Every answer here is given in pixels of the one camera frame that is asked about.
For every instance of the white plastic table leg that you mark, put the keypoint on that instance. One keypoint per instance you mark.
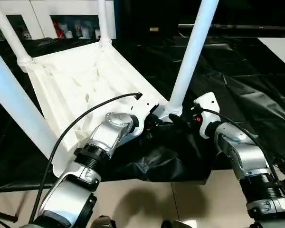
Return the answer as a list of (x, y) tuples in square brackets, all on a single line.
[(9, 31), (194, 52), (16, 104), (103, 21)]

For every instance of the white plastic table top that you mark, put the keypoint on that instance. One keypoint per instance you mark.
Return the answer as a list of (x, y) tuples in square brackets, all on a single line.
[(85, 76)]

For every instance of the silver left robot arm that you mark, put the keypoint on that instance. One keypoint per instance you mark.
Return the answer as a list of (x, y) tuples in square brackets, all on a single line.
[(90, 156)]

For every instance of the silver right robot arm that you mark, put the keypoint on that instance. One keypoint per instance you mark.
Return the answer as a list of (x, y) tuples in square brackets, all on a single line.
[(242, 156)]

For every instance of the black mat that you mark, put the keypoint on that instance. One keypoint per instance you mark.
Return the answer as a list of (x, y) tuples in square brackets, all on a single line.
[(237, 85)]

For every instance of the black furniture with gold label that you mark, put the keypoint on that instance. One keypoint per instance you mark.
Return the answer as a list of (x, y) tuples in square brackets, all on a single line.
[(228, 16)]

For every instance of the white cabinet with glass doors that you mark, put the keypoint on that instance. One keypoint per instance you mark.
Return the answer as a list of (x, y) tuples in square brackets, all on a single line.
[(71, 14)]

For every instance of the black metal stand leg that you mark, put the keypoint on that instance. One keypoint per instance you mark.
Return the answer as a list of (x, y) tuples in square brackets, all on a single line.
[(2, 216)]

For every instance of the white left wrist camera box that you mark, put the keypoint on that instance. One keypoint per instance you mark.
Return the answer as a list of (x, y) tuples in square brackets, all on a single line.
[(145, 109)]

